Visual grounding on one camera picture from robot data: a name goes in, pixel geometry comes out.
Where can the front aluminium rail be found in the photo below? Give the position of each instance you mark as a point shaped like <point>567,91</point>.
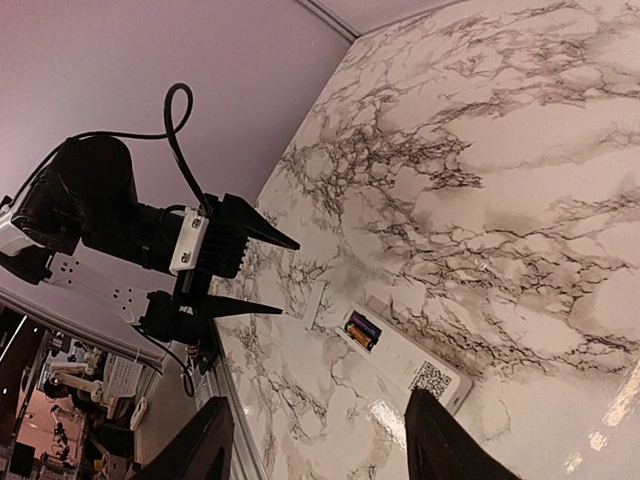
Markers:
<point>246,462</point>

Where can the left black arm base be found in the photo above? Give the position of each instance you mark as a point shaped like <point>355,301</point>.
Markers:
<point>165,322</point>

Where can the white battery cover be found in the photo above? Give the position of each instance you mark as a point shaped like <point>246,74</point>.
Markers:
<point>313,303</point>

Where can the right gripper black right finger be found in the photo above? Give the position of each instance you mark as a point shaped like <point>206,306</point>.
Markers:
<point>439,448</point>

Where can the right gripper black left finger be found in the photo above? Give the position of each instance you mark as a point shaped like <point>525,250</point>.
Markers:
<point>202,450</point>

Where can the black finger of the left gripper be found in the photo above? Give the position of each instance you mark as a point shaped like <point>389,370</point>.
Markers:
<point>259,228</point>
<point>221,306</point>

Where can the blue battery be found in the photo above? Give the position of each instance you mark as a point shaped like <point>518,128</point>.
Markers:
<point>365,325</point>

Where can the white remote control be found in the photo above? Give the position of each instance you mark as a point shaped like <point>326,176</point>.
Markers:
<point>407,364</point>

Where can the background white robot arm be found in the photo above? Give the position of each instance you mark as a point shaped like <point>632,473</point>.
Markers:
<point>120,379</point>

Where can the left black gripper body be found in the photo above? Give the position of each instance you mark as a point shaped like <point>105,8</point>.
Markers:
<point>221,255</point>

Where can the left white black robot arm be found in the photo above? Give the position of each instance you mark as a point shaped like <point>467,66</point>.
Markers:
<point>86,196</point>

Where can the gold black battery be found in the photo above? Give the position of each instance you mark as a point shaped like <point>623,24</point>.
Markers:
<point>359,335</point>

